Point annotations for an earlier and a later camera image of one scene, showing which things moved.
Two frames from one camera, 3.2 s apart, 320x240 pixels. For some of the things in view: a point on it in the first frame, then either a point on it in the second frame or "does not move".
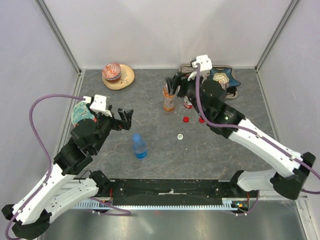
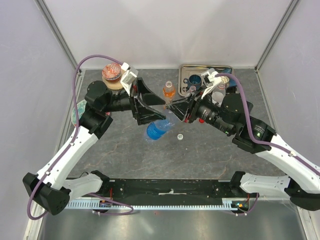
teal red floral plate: x=80 y=111 does not move
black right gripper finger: x=172 y=82 to x=183 y=101
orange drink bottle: x=169 y=100 does not move
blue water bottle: x=139 y=147 to x=156 y=129
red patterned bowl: x=111 y=72 does not move
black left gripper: x=126 y=115 to x=143 y=114
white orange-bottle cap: x=180 y=136 does not move
